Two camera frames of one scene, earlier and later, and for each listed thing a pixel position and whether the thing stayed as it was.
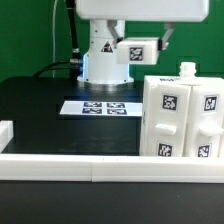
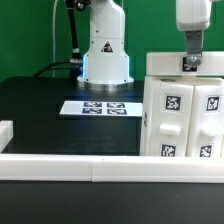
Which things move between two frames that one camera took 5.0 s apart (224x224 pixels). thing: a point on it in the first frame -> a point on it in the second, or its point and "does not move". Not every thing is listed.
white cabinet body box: (182, 116) does not move
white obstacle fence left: (6, 133) does not move
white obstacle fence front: (111, 168) does not move
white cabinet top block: (138, 51) -> (164, 63)
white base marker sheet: (102, 108) does not move
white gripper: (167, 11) -> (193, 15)
